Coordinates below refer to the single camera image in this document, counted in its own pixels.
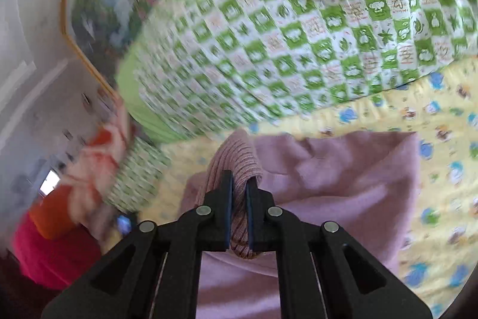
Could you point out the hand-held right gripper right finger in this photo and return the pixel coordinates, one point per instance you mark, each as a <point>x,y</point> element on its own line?
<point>249,218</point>

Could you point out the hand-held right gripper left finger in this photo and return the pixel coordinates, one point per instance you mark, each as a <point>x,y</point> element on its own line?
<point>228,214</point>

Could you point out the purple knit sweater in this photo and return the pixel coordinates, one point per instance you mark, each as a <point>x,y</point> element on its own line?
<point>336,192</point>

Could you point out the green checkered pillow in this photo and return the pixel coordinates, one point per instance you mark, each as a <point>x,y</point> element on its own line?
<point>138,173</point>

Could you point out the red and white floral blanket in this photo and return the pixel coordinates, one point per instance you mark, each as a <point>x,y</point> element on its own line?
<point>97,162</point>

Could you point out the orange cloth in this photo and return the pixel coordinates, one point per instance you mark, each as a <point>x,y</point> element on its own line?
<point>50,214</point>

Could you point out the red cloth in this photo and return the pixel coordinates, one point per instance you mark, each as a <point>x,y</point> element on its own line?
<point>52,259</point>

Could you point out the green checkered quilt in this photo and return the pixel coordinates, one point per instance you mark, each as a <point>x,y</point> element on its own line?
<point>298,23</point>

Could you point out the yellow bear-print bed sheet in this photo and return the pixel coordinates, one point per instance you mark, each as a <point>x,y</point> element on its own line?
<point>440,154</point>

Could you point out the white wardrobe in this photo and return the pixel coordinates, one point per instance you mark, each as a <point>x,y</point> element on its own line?
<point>33,98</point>

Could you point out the gold-framed landscape painting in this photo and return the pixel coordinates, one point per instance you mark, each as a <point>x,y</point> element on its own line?
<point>104,5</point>

